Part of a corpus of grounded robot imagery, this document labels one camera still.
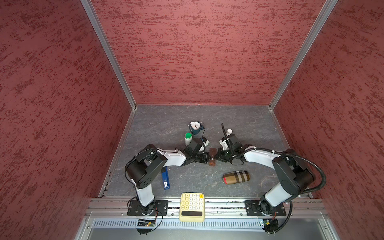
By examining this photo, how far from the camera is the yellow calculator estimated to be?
0.72 meters

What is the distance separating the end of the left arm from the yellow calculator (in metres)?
0.18

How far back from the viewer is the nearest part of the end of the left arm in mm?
740
